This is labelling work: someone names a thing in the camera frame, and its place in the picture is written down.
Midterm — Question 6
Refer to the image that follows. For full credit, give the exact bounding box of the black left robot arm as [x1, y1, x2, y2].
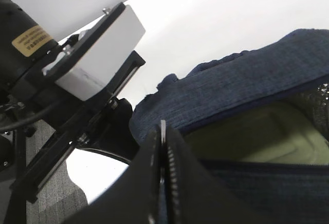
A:
[1, 0, 145, 203]

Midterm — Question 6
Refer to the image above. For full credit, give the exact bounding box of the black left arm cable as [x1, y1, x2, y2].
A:
[0, 100, 62, 132]

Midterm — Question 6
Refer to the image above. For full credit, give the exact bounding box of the green lidded glass container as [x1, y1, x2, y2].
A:
[184, 102, 328, 165]

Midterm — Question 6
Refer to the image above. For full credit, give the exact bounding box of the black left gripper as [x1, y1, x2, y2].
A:
[10, 51, 145, 203]

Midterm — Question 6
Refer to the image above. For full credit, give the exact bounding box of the dark blue lunch bag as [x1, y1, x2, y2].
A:
[129, 29, 328, 223]

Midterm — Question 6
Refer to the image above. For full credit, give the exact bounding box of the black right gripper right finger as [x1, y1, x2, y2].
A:
[164, 126, 276, 223]

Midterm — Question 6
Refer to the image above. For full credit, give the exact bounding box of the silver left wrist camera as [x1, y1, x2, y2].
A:
[42, 3, 145, 101]

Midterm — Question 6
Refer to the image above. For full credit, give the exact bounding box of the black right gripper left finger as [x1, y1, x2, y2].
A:
[64, 127, 161, 224]

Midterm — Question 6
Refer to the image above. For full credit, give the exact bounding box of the black metal frame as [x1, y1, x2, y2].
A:
[7, 129, 27, 223]

